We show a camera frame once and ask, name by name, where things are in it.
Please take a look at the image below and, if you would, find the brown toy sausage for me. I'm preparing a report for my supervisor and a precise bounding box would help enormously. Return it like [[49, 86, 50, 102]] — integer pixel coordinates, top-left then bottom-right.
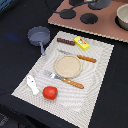
[[57, 38, 75, 46]]

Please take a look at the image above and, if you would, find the yellow butter box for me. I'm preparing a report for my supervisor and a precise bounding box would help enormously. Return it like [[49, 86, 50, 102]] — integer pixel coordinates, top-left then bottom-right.
[[74, 36, 89, 51]]

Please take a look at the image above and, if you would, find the red toy tomato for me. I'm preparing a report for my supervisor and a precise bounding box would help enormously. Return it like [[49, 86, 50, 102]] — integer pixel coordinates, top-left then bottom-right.
[[42, 86, 58, 100]]

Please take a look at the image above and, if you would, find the white toy fish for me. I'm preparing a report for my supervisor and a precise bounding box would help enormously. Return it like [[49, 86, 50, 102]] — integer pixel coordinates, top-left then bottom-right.
[[27, 75, 39, 95]]

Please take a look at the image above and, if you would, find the small grey saucepan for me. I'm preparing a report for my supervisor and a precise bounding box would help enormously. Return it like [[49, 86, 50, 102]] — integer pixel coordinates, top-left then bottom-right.
[[28, 26, 50, 56]]

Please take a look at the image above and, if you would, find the grey pot with handles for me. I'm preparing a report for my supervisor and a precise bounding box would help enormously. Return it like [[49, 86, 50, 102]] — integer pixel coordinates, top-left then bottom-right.
[[88, 0, 111, 10]]

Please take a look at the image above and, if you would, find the round wooden plate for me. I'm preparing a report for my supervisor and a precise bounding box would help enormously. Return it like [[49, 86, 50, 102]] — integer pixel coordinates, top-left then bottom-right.
[[55, 55, 82, 78]]

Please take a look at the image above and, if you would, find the beige woven placemat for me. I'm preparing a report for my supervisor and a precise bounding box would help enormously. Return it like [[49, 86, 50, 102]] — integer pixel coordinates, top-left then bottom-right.
[[12, 31, 114, 128]]

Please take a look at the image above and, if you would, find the black round burner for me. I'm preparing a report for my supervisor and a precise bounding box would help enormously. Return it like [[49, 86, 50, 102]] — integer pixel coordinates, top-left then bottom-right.
[[60, 9, 76, 19]]

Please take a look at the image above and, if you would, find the black front right burner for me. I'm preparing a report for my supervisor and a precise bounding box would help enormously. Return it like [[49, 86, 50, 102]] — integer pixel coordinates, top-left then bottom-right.
[[80, 13, 98, 24]]

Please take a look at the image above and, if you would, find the cream bowl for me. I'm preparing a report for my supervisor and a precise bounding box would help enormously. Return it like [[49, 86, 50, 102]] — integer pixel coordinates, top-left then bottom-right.
[[117, 4, 128, 30]]

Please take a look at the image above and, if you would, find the wooden handled fork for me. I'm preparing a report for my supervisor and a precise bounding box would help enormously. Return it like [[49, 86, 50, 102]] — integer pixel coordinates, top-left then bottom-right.
[[43, 70, 84, 89]]

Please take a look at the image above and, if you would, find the wooden handled knife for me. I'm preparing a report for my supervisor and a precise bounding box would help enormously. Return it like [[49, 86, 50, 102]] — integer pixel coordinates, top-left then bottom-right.
[[58, 49, 97, 63]]

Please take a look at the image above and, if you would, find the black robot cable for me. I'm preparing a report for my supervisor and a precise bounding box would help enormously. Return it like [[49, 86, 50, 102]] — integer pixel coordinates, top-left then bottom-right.
[[44, 0, 88, 15]]

